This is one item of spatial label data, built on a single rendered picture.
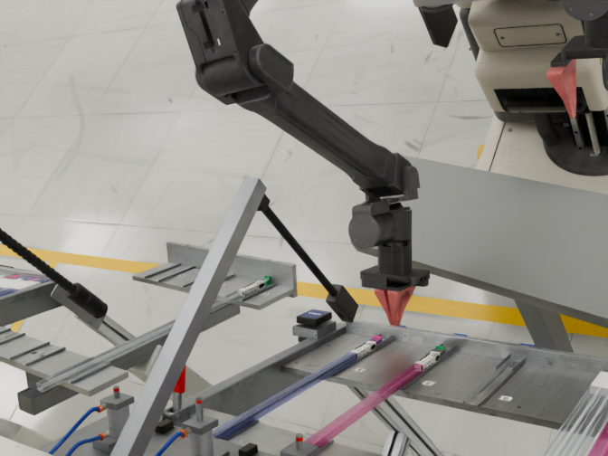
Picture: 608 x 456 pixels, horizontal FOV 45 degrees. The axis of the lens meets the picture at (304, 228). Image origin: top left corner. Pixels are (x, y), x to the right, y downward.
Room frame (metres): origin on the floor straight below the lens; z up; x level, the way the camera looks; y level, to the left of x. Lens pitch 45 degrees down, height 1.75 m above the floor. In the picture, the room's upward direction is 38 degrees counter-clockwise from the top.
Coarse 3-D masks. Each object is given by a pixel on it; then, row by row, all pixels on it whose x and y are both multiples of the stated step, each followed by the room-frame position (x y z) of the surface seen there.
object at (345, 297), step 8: (336, 288) 0.47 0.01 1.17; (344, 288) 0.47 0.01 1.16; (328, 296) 0.47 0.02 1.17; (336, 296) 0.47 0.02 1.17; (344, 296) 0.47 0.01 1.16; (328, 304) 0.47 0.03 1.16; (336, 304) 0.46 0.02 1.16; (344, 304) 0.46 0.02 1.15; (352, 304) 0.47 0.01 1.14; (336, 312) 0.47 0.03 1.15; (344, 312) 0.46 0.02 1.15; (352, 312) 0.47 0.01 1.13; (344, 320) 0.47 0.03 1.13; (352, 320) 0.46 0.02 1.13
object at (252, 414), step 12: (336, 360) 0.63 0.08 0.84; (348, 360) 0.63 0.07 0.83; (324, 372) 0.60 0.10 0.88; (336, 372) 0.61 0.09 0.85; (300, 384) 0.58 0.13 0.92; (312, 384) 0.59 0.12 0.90; (276, 396) 0.56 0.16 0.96; (288, 396) 0.56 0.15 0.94; (252, 408) 0.55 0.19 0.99; (264, 408) 0.54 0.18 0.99; (240, 420) 0.53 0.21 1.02; (252, 420) 0.53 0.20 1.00; (216, 432) 0.51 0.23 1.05; (228, 432) 0.51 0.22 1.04
